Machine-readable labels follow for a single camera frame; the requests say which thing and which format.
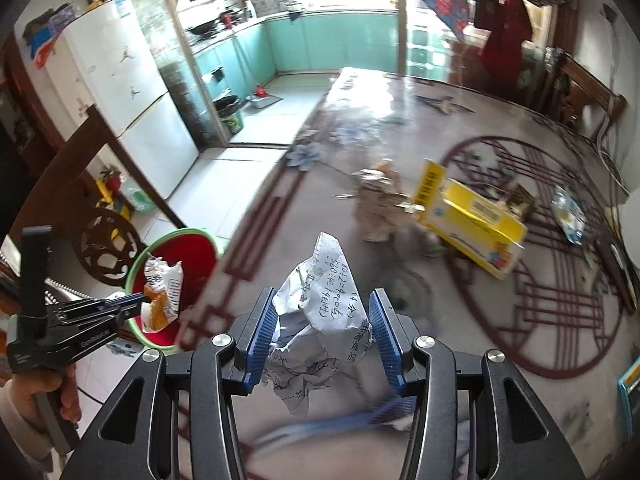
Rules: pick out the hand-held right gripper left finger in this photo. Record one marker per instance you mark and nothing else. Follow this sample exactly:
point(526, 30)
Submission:
point(260, 340)

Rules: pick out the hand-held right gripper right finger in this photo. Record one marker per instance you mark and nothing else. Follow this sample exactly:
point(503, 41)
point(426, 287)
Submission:
point(387, 345)

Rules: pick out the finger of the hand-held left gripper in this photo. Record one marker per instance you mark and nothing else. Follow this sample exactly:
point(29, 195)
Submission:
point(132, 301)
point(127, 316)

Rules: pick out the orange white wrapper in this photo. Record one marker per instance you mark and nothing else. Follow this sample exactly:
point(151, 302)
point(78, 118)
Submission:
point(160, 305)

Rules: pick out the white written paper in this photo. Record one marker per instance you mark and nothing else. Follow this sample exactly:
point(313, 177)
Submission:
point(320, 300)

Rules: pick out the red bucket with green rim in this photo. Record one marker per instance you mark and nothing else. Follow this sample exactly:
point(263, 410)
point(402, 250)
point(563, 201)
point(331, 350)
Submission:
point(185, 250)

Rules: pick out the person's left forearm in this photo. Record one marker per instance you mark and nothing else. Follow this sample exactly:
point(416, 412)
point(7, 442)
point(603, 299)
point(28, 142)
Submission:
point(20, 435)

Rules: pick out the green trash bin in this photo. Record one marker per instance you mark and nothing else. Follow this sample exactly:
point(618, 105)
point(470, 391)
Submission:
point(232, 120)

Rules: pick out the person's left hand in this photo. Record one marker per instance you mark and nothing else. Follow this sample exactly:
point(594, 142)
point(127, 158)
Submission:
point(70, 395)

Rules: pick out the white spiral calendar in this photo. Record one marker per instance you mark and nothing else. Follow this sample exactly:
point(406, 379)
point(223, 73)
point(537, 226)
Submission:
point(65, 291)

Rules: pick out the green plastic bottle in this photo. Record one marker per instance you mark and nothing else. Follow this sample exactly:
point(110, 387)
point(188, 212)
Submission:
point(137, 200)

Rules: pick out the red yellow toy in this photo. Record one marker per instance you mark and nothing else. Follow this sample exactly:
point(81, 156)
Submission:
point(112, 182)

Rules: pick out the crumpled brown paper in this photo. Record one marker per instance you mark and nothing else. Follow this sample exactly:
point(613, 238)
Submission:
point(380, 205)

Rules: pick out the yellow cardboard box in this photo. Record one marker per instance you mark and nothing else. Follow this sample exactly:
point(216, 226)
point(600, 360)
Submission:
point(475, 230)

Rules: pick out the dark carved wooden chair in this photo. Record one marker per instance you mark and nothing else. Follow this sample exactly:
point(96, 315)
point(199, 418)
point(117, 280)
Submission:
point(50, 180)

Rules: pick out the small dark box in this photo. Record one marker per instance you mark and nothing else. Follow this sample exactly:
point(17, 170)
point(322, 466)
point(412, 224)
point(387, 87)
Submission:
point(520, 205)

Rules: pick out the white refrigerator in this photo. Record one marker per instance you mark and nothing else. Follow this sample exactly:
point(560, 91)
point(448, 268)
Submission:
point(125, 85)

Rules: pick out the clear blue plastic wrapper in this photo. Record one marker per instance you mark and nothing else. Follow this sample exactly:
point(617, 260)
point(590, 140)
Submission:
point(567, 215)

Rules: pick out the colourful blue-edged book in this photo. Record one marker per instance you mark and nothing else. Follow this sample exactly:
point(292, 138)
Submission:
point(631, 390)

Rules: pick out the blue orange plastic bag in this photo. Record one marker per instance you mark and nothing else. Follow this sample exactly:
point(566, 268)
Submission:
point(45, 45)

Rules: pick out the black wok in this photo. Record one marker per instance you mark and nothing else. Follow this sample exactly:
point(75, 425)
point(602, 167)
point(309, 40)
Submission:
point(202, 26)

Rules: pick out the teal kitchen cabinets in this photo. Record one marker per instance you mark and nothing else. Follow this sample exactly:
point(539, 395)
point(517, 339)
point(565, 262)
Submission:
point(340, 40)

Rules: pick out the brown wooden chair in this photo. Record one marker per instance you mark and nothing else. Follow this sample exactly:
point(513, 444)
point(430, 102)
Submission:
point(585, 85)

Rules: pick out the dark red hanging garment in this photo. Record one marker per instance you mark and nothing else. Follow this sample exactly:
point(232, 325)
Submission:
point(505, 35)

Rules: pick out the black hanging bag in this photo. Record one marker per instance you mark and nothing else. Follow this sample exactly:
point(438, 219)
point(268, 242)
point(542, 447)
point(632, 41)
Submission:
point(486, 10)

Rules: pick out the blue red hanging cloth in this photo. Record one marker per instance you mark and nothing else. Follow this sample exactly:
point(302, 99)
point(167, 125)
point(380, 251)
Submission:
point(445, 0)

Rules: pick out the black wall charger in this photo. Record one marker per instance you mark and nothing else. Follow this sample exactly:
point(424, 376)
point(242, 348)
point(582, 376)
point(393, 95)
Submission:
point(610, 14)

